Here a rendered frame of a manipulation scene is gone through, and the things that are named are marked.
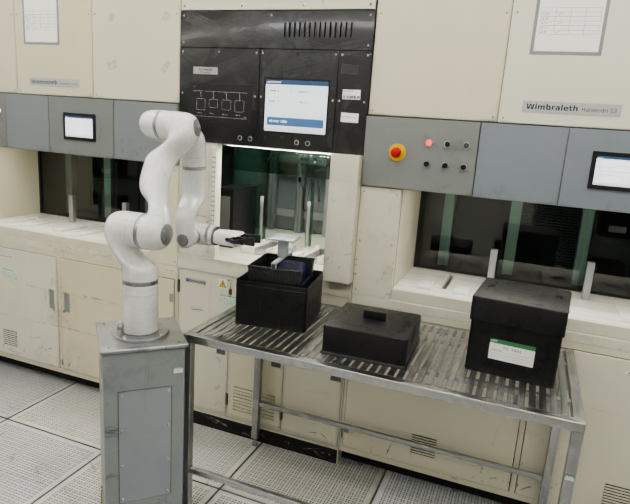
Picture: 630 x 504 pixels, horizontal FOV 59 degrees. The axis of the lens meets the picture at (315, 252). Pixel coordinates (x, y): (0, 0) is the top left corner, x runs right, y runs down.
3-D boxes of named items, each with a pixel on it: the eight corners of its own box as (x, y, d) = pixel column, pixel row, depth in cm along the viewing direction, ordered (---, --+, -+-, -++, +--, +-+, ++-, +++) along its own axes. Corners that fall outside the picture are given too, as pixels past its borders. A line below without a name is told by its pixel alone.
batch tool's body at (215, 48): (169, 421, 283) (173, 8, 240) (256, 355, 370) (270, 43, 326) (333, 469, 253) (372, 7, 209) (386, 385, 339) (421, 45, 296)
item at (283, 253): (264, 302, 235) (268, 228, 228) (311, 309, 231) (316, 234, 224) (244, 321, 212) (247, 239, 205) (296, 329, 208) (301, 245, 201)
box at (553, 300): (462, 368, 185) (471, 295, 179) (477, 341, 210) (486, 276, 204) (555, 390, 173) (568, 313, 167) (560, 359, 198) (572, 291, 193)
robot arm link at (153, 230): (132, 250, 194) (173, 257, 189) (112, 240, 183) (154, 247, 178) (170, 120, 205) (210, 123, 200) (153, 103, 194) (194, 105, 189)
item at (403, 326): (319, 353, 189) (321, 316, 186) (343, 326, 216) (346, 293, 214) (405, 370, 180) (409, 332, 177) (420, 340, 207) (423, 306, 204)
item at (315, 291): (257, 302, 238) (259, 262, 234) (321, 311, 232) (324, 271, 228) (233, 323, 211) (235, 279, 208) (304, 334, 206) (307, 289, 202)
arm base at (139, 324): (113, 345, 184) (113, 291, 180) (109, 325, 201) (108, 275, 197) (172, 340, 192) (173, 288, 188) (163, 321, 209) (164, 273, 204)
